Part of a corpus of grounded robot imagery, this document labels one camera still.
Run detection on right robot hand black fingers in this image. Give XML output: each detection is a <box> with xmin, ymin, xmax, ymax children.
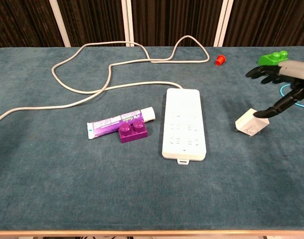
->
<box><xmin>245</xmin><ymin>59</ymin><xmax>304</xmax><ymax>119</ymax></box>

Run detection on white charger cube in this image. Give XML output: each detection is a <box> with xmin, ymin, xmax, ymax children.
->
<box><xmin>234</xmin><ymin>108</ymin><xmax>271</xmax><ymax>137</ymax></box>

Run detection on white power strip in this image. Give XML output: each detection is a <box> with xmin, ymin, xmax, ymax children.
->
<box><xmin>161</xmin><ymin>88</ymin><xmax>208</xmax><ymax>166</ymax></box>

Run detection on green building block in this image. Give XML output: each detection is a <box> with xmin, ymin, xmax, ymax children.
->
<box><xmin>258</xmin><ymin>50</ymin><xmax>290</xmax><ymax>67</ymax></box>

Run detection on purple building block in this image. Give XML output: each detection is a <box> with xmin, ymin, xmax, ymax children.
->
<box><xmin>118</xmin><ymin>120</ymin><xmax>149</xmax><ymax>144</ymax></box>

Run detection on purple white toothpaste tube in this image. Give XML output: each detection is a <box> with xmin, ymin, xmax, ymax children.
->
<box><xmin>86</xmin><ymin>107</ymin><xmax>156</xmax><ymax>139</ymax></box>

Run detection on teal table cloth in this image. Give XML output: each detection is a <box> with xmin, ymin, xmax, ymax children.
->
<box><xmin>0</xmin><ymin>46</ymin><xmax>304</xmax><ymax>234</ymax></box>

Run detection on thin blue ring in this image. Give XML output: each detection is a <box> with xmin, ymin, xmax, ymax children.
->
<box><xmin>278</xmin><ymin>83</ymin><xmax>304</xmax><ymax>109</ymax></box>

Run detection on dark slatted screen white frame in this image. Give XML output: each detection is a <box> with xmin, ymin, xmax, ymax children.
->
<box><xmin>0</xmin><ymin>0</ymin><xmax>304</xmax><ymax>48</ymax></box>

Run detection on white power cable with plug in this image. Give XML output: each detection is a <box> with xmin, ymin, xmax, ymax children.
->
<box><xmin>0</xmin><ymin>35</ymin><xmax>209</xmax><ymax>126</ymax></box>

